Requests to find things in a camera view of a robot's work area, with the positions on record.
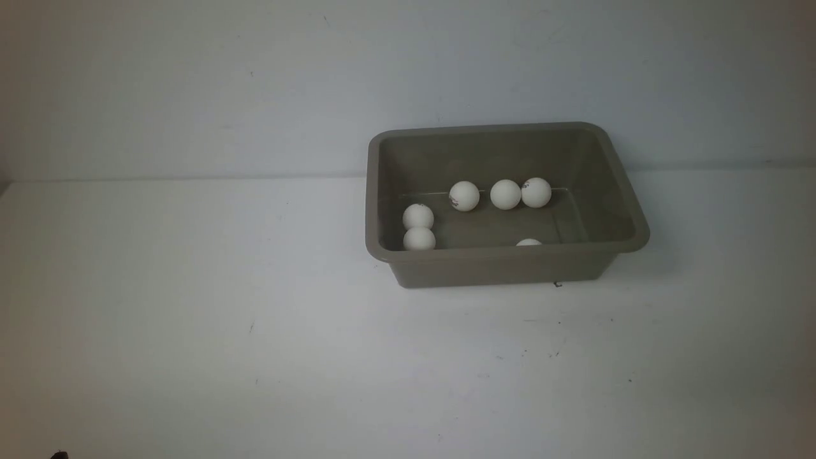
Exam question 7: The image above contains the tan plastic bin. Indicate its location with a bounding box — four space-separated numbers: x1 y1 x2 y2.
365 121 650 288

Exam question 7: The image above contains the plain white ball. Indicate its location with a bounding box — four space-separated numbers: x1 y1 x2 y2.
516 238 543 247
490 179 522 211

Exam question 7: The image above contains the white ball with red logo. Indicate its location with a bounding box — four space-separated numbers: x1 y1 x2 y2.
448 181 481 212

